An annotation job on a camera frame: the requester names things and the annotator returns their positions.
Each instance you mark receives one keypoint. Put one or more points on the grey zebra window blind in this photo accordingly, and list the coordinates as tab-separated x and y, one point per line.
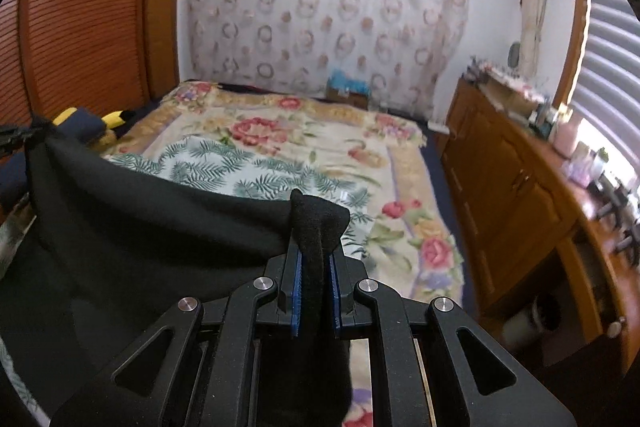
607	88

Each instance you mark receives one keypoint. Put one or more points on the small round desk fan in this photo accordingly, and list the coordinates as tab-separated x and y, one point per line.
514	55

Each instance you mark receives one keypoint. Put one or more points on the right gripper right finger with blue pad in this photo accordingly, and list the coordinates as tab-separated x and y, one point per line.
343	281

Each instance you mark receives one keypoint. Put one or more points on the wooden sideboard cabinet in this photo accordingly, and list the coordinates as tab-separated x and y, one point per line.
517	212

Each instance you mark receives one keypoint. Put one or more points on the floral bed blanket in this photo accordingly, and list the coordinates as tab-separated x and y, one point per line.
383	168

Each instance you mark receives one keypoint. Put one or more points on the cardboard box with blue cloth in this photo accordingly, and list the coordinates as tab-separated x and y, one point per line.
341	88

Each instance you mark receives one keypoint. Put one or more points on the spare black gripper on sideboard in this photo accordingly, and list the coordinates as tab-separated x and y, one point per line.
617	203

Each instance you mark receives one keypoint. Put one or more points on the black printed t-shirt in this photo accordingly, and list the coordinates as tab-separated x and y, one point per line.
113	249

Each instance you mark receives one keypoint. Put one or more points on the open cardboard box with clutter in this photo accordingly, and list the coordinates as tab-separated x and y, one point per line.
507	91

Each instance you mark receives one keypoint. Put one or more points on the navy folded garment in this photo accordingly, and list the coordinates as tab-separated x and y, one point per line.
38	169

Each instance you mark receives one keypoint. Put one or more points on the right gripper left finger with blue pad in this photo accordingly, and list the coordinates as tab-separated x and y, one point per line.
290	290

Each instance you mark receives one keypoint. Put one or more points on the circle patterned sheer curtain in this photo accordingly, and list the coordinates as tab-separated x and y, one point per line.
397	49

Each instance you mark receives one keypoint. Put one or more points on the pink jar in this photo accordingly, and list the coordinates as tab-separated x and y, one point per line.
565	136

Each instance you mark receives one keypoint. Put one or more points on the wooden louvered wardrobe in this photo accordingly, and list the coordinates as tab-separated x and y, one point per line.
101	55

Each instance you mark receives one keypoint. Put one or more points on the palm leaf bed sheet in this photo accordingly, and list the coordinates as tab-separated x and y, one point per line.
118	239

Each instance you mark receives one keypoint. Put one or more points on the yellow plush toy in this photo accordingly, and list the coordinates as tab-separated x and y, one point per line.
86	127

